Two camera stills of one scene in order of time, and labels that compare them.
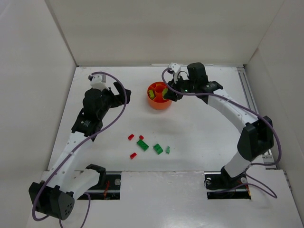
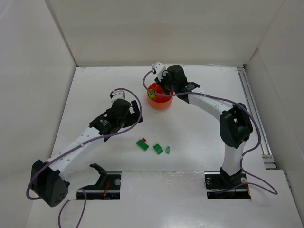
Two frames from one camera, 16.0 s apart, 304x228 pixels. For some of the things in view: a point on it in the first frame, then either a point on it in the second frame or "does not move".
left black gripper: (116, 95) -> (132, 114)
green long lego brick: (142, 145) does not move
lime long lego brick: (151, 94) does not move
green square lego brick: (158, 149) does not move
